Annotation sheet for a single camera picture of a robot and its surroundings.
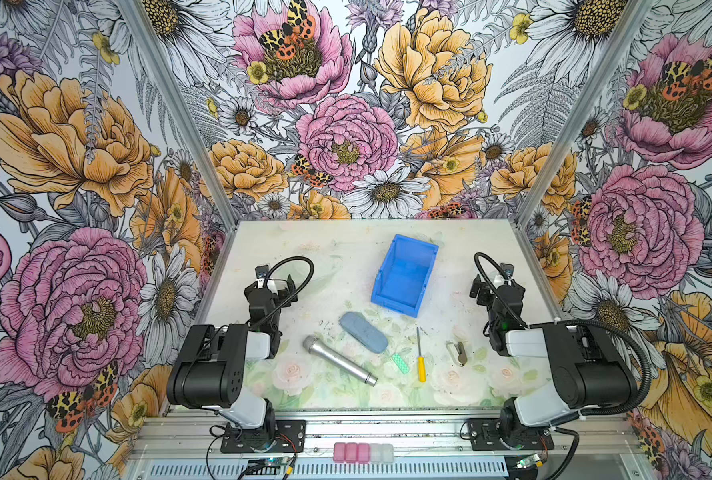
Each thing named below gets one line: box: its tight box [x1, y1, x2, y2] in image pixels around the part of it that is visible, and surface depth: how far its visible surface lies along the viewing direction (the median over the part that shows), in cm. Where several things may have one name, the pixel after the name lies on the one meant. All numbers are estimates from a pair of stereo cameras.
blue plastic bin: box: [371, 234, 440, 318], surface depth 105 cm
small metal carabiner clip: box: [446, 341, 467, 367], surface depth 89 cm
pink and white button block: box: [333, 442, 394, 464], surface depth 73 cm
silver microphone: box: [303, 334, 378, 387], surface depth 86 cm
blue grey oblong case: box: [339, 311, 388, 354], surface depth 92 cm
